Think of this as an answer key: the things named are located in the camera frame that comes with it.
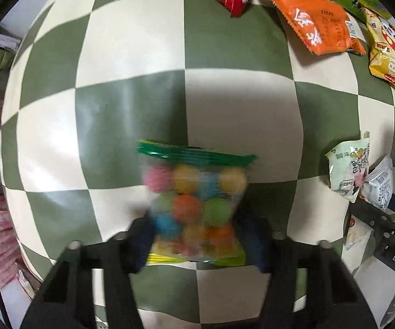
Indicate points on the orange snack packet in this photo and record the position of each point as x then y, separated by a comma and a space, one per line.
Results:
314, 20

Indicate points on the white printed snack packet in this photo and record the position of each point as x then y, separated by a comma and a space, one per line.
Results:
382, 185

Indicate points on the yellow panda snack packet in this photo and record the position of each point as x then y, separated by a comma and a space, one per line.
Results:
387, 54

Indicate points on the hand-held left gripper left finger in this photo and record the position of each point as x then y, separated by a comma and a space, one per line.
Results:
142, 243

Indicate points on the small green white packet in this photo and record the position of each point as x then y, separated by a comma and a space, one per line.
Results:
346, 171

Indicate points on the colourful candy ball bag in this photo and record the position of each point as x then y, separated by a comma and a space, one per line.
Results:
190, 198

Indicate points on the green and cream checkered mat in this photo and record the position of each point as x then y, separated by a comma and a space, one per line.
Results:
235, 109

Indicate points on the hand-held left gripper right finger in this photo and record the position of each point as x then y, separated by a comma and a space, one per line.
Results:
257, 243

